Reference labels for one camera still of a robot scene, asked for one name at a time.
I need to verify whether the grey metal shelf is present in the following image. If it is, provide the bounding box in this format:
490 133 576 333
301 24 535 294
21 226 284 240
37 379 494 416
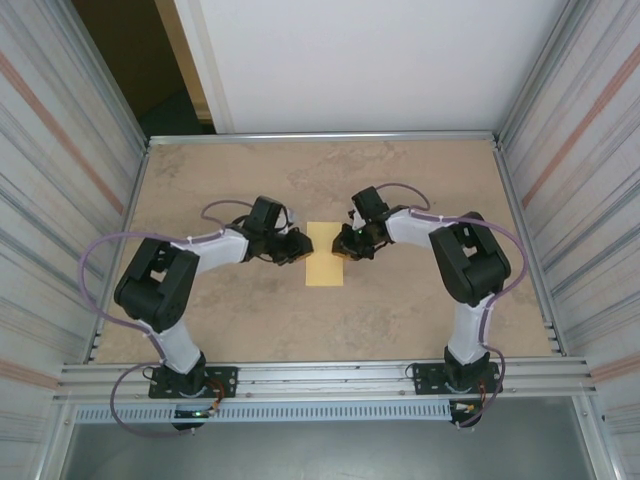
59 422 601 480

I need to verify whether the grey slotted cable duct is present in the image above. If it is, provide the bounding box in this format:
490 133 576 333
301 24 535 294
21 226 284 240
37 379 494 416
73 402 454 424

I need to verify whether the small black controller board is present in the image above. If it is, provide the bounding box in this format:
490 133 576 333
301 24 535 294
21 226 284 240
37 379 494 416
171 405 222 435
448 399 485 431

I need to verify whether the wide aluminium mounting rail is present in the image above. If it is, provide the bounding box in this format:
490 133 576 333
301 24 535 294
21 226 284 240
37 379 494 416
52 357 599 404

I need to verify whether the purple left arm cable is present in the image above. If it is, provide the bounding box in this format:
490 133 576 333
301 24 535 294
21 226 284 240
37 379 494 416
81 199 261 439

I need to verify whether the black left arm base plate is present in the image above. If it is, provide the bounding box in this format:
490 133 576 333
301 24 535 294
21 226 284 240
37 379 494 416
148 366 239 400

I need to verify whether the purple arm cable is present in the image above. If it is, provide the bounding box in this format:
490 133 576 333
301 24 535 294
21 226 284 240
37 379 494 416
374 182 527 430
81 199 261 439

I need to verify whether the thin aluminium table edge rail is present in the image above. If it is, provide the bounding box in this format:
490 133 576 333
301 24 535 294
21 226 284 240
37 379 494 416
147 131 501 147
89 144 151 364
493 144 565 357

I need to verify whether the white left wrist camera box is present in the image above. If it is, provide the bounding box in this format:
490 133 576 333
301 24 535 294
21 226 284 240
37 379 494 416
278 207 301 235

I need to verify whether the yellow square paper sheet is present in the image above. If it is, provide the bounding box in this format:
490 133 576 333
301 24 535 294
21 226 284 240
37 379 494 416
304 221 346 288

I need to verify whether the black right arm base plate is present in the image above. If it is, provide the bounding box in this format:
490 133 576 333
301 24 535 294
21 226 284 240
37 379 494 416
412 362 503 396

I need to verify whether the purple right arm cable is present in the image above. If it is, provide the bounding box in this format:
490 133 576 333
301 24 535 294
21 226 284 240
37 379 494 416
374 182 527 430

